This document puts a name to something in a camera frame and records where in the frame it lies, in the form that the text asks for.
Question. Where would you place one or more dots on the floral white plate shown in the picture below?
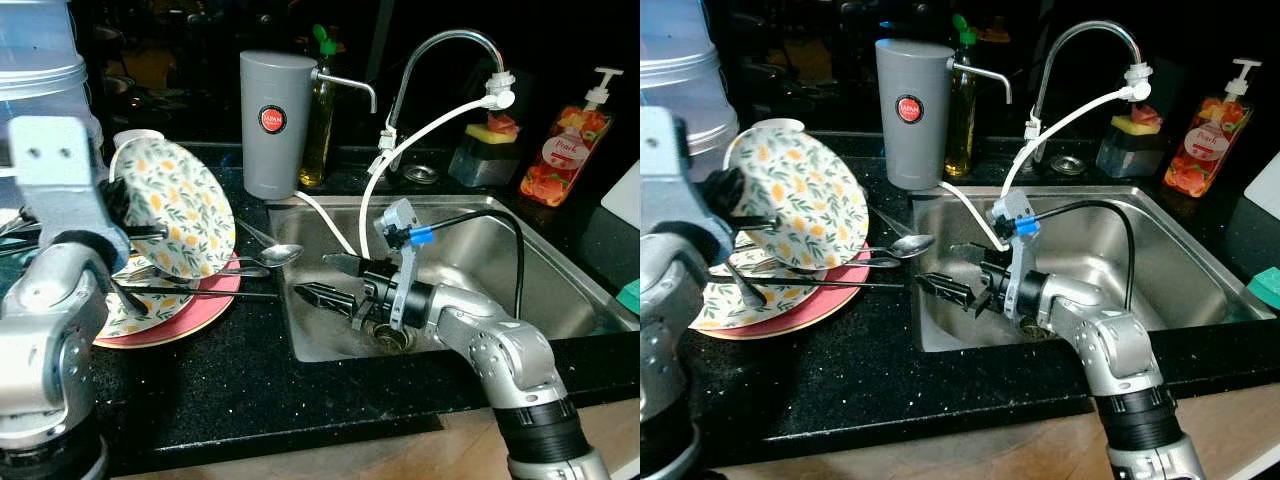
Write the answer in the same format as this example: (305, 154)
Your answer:
(185, 200)
(810, 190)
(125, 318)
(740, 310)

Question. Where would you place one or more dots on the metal sink drain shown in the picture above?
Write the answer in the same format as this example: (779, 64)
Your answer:
(392, 340)
(1035, 328)

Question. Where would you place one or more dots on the silver metal spoon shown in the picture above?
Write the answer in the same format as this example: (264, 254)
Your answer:
(245, 271)
(280, 254)
(912, 245)
(880, 263)

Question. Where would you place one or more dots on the white cup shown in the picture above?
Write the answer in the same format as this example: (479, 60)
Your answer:
(135, 137)
(785, 125)

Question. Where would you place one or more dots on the black chopstick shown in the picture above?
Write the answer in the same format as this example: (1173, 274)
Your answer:
(230, 294)
(860, 284)

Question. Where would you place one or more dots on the white board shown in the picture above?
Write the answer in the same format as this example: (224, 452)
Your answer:
(1265, 185)
(625, 200)

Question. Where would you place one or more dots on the pink round plate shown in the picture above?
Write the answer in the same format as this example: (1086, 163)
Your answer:
(820, 312)
(200, 322)

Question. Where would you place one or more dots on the round metal counter cap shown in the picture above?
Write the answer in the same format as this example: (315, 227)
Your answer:
(1068, 165)
(422, 175)

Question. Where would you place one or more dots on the oil bottle green cap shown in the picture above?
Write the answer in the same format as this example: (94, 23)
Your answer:
(320, 140)
(963, 130)

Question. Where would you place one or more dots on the grey water filter canister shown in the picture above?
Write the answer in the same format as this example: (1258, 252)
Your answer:
(275, 130)
(912, 120)

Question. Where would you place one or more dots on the large clear plastic container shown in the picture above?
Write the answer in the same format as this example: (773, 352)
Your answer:
(675, 60)
(45, 60)

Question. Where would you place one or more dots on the grey sponge holder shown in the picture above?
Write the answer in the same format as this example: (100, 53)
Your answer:
(480, 165)
(1125, 155)

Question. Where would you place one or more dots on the peach soap pump bottle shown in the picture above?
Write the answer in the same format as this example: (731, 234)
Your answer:
(565, 150)
(1208, 140)

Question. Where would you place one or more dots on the stainless steel sink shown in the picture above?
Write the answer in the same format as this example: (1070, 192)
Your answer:
(1190, 260)
(560, 270)

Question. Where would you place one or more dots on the yellow sponge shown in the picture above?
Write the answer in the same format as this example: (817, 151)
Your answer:
(490, 130)
(1138, 122)

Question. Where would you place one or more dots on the chrome gooseneck faucet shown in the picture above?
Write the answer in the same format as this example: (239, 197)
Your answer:
(1085, 28)
(445, 40)

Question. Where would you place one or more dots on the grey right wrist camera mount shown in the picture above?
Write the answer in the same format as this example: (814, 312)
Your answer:
(1018, 235)
(400, 240)

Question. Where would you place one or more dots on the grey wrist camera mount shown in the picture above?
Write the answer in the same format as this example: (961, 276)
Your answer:
(60, 180)
(400, 240)
(670, 190)
(1018, 235)

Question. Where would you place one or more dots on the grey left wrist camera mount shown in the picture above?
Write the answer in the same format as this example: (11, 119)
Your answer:
(670, 190)
(60, 180)

